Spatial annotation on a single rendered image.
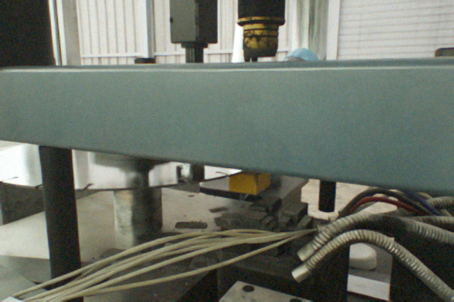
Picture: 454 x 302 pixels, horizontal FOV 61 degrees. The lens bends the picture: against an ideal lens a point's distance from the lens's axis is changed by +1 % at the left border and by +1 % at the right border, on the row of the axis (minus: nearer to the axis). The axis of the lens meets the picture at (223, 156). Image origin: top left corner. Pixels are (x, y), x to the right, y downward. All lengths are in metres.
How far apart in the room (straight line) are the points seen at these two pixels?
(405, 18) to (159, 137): 6.20
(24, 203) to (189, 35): 0.41
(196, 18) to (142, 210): 0.23
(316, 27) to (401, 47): 5.31
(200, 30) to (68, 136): 0.27
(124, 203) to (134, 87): 0.33
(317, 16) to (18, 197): 0.74
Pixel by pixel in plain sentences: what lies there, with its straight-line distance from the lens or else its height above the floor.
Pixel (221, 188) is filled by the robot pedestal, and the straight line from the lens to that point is 1.02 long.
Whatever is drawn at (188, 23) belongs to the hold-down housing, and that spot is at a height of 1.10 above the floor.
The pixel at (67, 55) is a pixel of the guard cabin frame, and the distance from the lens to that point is 1.00.
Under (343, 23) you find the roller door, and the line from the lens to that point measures 6.42.
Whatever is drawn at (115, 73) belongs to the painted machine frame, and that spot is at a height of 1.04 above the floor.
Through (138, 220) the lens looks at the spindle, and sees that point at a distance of 0.48.
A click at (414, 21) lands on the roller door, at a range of 6.29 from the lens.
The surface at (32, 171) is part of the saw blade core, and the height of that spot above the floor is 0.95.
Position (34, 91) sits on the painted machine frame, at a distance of 0.20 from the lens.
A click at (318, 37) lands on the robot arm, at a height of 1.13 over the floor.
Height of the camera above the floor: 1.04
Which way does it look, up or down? 12 degrees down
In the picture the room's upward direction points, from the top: straight up
